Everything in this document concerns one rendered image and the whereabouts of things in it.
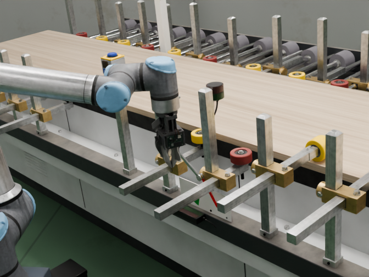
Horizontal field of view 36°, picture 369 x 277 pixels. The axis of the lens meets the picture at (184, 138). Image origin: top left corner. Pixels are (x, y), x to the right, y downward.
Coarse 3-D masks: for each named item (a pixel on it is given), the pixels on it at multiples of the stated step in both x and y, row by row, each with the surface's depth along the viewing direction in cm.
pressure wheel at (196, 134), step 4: (192, 132) 224; (196, 132) 224; (200, 132) 223; (192, 136) 222; (196, 136) 221; (200, 136) 220; (192, 140) 223; (196, 140) 221; (200, 140) 221; (200, 144) 225
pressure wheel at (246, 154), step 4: (236, 148) 207; (240, 148) 206; (244, 148) 206; (248, 148) 206; (232, 152) 204; (236, 152) 204; (240, 152) 203; (244, 152) 204; (248, 152) 203; (232, 156) 202; (236, 156) 201; (240, 156) 201; (244, 156) 200; (248, 156) 201; (232, 160) 203; (236, 160) 201; (240, 160) 201; (244, 160) 201; (248, 160) 202; (236, 164) 202; (240, 164) 201; (244, 164) 202
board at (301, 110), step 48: (0, 48) 392; (48, 48) 378; (96, 48) 365; (144, 96) 271; (192, 96) 264; (240, 96) 258; (288, 96) 252; (336, 96) 246; (240, 144) 215; (288, 144) 207
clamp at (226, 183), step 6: (204, 168) 203; (204, 174) 201; (210, 174) 199; (216, 174) 198; (222, 174) 197; (234, 174) 196; (222, 180) 195; (228, 180) 195; (234, 180) 197; (222, 186) 196; (228, 186) 195; (234, 186) 198
